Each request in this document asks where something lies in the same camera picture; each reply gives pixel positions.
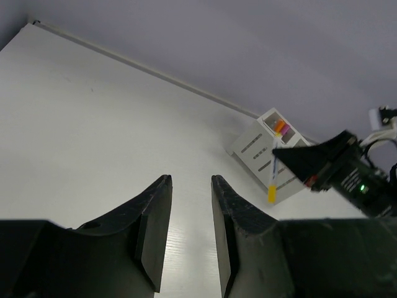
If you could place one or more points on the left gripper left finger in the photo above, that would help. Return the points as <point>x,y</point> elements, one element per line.
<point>126,246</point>

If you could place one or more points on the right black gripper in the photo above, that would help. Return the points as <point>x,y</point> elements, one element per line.
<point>344,165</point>

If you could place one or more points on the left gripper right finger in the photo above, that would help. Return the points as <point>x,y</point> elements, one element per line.
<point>247,245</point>

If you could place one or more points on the yellow-capped white marker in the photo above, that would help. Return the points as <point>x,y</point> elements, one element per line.
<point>272,189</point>

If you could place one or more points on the white two-compartment organizer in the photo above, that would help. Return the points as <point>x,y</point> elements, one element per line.
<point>254,149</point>

